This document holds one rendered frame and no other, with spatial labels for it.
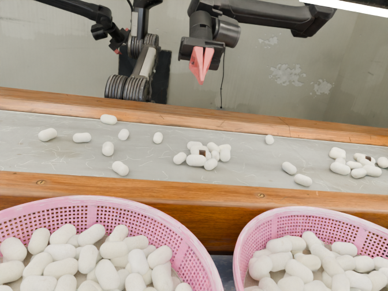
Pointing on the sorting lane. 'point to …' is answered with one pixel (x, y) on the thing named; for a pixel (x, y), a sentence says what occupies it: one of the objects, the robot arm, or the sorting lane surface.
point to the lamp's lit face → (349, 7)
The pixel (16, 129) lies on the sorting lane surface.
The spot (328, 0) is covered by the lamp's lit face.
